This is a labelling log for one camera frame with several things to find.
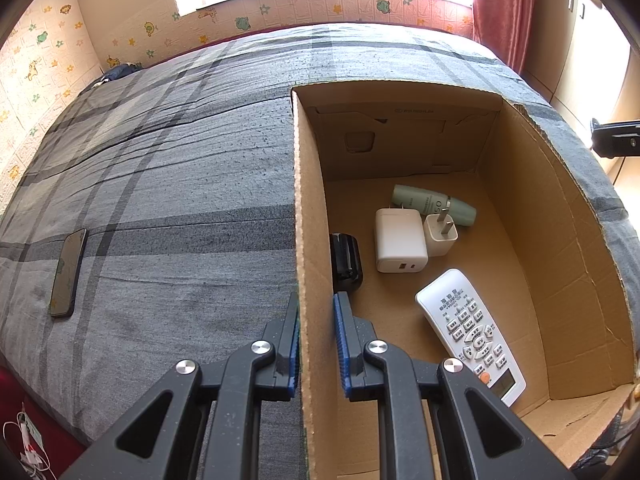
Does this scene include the large white charger block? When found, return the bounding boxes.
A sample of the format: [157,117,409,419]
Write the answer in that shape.
[375,207,430,274]

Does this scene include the small black case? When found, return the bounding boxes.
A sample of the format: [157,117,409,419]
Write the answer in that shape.
[330,232,363,292]

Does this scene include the red curtain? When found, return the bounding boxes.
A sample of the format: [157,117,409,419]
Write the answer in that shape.
[470,0,543,76]

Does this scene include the white remote control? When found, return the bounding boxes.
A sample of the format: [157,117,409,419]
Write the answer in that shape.
[415,268,527,407]

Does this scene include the black smartphone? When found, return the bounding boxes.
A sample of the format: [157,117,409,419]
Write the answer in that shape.
[49,228,88,318]

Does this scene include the white charging cables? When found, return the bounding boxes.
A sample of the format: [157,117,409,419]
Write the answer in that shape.
[2,400,53,476]

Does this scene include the red bed mattress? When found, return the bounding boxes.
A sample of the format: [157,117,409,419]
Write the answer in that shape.
[0,362,88,480]

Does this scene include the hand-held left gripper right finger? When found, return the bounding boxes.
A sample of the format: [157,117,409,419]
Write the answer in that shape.
[332,291,576,480]

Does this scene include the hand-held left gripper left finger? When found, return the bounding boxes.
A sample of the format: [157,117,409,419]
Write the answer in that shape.
[60,291,301,480]

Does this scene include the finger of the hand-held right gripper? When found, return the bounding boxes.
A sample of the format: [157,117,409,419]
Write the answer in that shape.
[590,117,640,158]

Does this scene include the cardboard box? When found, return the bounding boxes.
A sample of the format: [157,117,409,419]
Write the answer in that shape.
[290,79,636,480]

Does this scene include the small white charger plug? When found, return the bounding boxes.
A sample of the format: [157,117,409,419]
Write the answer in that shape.
[423,209,459,258]

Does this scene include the teal cosmetic bottle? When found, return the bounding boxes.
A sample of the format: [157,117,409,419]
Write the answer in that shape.
[391,184,477,228]

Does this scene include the cream wardrobe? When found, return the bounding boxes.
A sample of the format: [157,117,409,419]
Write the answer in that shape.
[520,0,640,201]

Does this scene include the grey plaid bedsheet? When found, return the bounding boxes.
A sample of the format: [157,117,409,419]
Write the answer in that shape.
[0,22,631,480]

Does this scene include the dark blue cloth bundle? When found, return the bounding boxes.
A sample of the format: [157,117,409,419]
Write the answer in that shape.
[92,61,143,86]

